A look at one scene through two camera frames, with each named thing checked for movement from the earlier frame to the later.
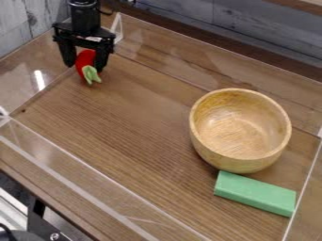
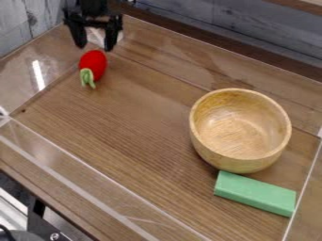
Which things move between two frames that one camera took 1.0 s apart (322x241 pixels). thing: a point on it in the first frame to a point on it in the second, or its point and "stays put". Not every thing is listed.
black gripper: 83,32 to 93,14
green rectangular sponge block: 256,193 stays put
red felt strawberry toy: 87,66 stays put
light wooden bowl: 240,128 stays put
